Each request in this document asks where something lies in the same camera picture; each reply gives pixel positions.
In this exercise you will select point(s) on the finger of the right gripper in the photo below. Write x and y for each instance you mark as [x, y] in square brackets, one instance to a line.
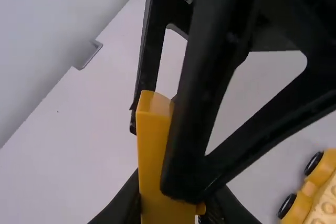
[199, 103]
[149, 51]

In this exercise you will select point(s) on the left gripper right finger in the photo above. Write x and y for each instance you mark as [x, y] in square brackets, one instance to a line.
[231, 213]

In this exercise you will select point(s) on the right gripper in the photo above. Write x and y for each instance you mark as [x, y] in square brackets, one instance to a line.
[288, 11]

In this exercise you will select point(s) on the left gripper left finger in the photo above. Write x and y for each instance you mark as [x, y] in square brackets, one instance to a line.
[123, 208]

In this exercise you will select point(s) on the thin yellow toy brick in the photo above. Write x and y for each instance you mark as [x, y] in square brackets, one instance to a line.
[151, 155]

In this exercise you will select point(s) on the yellow toy car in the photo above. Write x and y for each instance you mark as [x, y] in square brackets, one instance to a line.
[323, 195]

